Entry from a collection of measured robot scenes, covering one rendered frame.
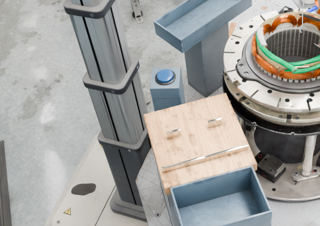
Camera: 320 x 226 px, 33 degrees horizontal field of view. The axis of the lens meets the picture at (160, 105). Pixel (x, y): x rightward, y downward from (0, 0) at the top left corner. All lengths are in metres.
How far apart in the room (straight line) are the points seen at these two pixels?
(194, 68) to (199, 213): 0.54
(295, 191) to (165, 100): 0.39
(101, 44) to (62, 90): 1.46
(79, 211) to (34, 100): 0.94
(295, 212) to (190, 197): 0.34
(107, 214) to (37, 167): 0.64
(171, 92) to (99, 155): 0.93
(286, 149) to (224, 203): 0.38
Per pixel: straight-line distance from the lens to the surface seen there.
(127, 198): 1.92
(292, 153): 1.44
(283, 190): 1.35
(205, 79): 1.51
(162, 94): 1.27
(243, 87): 1.16
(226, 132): 1.11
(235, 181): 1.09
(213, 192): 1.10
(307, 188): 1.36
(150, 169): 1.42
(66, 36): 3.10
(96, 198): 2.03
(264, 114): 1.15
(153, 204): 1.37
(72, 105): 2.71
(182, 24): 1.42
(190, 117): 1.15
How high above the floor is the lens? 1.94
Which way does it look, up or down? 48 degrees down
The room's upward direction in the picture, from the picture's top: 11 degrees counter-clockwise
